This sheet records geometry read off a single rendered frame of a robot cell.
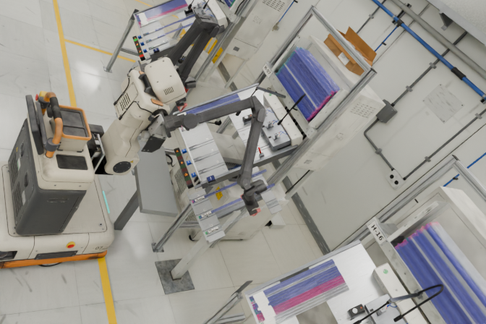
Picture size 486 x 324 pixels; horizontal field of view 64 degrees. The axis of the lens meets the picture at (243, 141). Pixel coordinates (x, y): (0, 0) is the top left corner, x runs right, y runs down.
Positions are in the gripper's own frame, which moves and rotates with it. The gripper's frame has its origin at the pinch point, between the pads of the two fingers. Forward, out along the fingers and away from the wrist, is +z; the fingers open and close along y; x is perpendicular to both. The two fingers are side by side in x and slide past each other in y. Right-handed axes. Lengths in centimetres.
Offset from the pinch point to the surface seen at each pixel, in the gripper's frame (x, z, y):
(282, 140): -43, 11, 41
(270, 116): -46, 11, 65
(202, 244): 33, 42, 11
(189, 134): 11, 19, 83
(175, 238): 50, 85, 44
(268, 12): -102, 14, 178
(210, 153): 4, 18, 59
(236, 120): -25, 18, 78
